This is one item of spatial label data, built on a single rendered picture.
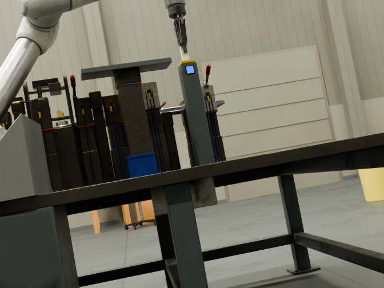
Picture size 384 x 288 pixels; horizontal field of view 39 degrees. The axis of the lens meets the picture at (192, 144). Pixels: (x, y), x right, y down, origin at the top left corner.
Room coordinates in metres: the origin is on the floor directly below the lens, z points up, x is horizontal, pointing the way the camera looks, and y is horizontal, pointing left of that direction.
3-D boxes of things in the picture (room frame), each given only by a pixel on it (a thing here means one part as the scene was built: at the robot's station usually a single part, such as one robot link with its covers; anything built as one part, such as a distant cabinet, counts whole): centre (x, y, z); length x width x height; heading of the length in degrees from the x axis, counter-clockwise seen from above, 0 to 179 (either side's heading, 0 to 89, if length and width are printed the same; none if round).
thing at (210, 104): (2.46, -0.10, 0.88); 0.12 x 0.07 x 0.36; 13
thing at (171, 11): (2.28, -0.04, 1.35); 0.08 x 0.07 x 0.09; 13
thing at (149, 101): (2.40, 0.15, 0.90); 0.13 x 0.08 x 0.41; 13
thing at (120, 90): (2.22, 0.21, 0.92); 0.10 x 0.08 x 0.45; 103
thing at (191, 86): (2.28, -0.04, 0.92); 0.08 x 0.08 x 0.44; 13
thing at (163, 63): (2.22, 0.21, 1.16); 0.37 x 0.14 x 0.02; 103
